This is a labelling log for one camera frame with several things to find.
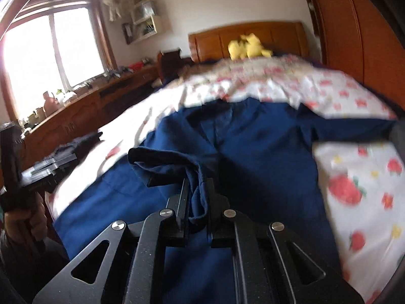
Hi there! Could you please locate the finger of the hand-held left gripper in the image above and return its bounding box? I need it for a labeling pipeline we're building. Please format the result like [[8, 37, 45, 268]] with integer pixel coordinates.
[[21, 164, 68, 194], [33, 153, 78, 173]]

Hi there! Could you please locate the wooden headboard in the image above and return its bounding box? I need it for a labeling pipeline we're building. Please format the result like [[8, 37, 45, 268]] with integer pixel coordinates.
[[188, 22, 310, 64]]

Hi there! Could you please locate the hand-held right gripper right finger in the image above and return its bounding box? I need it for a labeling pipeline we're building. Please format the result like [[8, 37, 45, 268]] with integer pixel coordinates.
[[206, 179, 364, 304]]

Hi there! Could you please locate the wooden desk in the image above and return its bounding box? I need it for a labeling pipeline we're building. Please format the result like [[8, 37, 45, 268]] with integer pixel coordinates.
[[18, 59, 163, 178]]

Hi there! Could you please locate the person's left hand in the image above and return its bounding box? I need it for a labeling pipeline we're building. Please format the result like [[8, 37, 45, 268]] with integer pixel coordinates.
[[4, 193, 49, 242]]

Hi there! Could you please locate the person's left forearm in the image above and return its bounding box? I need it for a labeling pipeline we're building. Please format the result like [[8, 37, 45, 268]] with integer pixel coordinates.
[[0, 230, 69, 304]]

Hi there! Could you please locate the wooden chair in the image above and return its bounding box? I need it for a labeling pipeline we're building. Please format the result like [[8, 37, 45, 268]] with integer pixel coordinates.
[[157, 48, 194, 85]]

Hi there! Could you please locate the navy blue garment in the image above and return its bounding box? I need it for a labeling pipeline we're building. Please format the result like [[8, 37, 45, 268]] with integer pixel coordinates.
[[52, 97, 400, 304]]

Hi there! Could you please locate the window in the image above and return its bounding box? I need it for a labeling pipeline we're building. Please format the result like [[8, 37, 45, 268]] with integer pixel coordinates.
[[0, 3, 118, 121]]

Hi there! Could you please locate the strawberry print bed sheet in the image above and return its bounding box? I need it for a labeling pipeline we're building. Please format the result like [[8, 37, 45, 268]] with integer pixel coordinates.
[[47, 53, 405, 304]]

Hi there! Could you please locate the dark picture frame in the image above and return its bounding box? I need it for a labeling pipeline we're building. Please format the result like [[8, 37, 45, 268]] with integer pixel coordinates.
[[122, 22, 134, 45]]

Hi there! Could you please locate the yellow plush toy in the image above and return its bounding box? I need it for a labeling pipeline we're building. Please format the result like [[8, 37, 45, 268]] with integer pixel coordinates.
[[228, 33, 273, 61]]

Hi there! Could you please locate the white wall shelf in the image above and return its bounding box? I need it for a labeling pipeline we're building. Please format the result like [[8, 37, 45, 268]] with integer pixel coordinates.
[[122, 0, 173, 45]]

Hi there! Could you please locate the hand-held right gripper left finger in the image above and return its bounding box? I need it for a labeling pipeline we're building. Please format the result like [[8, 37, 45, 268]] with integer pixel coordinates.
[[32, 178, 190, 304]]

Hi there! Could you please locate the wooden wardrobe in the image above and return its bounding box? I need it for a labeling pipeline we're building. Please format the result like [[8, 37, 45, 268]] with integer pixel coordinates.
[[297, 0, 405, 116]]

